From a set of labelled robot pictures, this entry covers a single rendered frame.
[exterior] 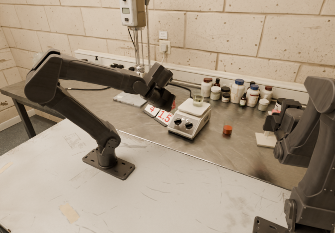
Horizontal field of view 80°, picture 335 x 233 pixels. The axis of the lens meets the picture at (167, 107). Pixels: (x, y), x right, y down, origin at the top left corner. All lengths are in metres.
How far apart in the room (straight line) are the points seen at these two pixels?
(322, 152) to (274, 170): 0.35
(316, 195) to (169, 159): 0.45
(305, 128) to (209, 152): 0.37
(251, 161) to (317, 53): 0.69
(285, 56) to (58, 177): 1.19
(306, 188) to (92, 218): 0.54
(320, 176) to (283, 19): 0.88
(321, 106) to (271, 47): 0.82
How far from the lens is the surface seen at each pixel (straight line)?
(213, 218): 0.65
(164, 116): 0.97
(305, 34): 1.25
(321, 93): 0.48
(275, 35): 1.24
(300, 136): 0.59
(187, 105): 0.94
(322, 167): 0.50
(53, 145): 0.95
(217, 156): 0.80
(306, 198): 0.54
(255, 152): 0.87
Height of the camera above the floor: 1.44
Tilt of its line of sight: 30 degrees down
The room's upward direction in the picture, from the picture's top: straight up
